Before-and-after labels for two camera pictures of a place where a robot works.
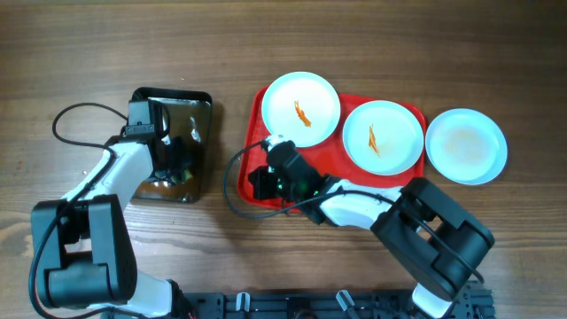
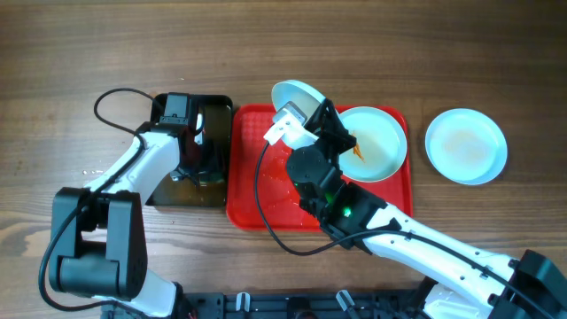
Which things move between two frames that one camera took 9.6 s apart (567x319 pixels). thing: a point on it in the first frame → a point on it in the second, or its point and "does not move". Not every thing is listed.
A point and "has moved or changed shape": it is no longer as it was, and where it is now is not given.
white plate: (383, 137) has moved or changed shape
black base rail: (473, 304) does not move
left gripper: (185, 154) → (213, 160)
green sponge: (188, 175) has moved or changed shape
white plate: (466, 146) does not move
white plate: (303, 107) has moved or changed shape
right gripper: (260, 176) → (330, 128)
